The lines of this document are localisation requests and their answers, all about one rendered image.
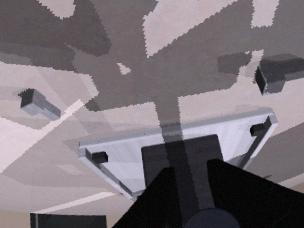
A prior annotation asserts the blue-grey cylinder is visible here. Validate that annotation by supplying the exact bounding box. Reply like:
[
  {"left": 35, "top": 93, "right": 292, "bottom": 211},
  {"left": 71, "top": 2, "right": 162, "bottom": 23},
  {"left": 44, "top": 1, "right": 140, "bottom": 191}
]
[{"left": 183, "top": 207, "right": 240, "bottom": 228}]

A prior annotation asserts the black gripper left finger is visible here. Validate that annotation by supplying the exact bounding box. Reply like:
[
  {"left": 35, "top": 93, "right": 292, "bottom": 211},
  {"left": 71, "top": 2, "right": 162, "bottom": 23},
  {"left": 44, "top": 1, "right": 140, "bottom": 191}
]
[{"left": 111, "top": 166, "right": 183, "bottom": 228}]

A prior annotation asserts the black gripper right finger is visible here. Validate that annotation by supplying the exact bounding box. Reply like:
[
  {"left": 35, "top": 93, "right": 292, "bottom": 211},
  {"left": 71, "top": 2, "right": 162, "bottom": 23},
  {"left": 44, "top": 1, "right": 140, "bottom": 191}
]
[{"left": 207, "top": 159, "right": 304, "bottom": 228}]

